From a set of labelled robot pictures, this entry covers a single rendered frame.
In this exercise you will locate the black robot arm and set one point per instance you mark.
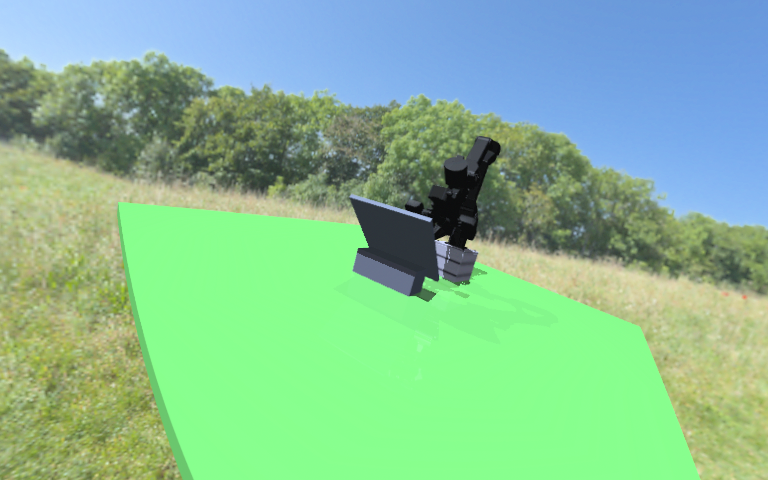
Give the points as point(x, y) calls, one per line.
point(464, 178)

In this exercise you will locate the light blue switch panel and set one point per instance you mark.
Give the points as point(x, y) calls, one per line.
point(401, 250)

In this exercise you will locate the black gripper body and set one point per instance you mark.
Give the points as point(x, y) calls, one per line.
point(465, 223)

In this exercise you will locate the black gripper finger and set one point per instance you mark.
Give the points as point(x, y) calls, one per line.
point(431, 216)
point(442, 228)

